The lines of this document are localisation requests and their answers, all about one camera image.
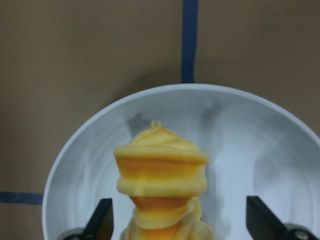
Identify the blue plate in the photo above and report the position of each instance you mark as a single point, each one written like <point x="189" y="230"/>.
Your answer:
<point x="256" y="147"/>

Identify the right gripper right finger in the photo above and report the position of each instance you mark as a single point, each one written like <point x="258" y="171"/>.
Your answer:
<point x="263" y="224"/>

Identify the striped bread loaf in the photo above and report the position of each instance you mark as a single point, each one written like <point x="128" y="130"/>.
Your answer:
<point x="164" y="175"/>

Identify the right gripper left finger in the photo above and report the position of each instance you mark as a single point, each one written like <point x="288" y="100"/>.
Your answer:
<point x="100" y="224"/>

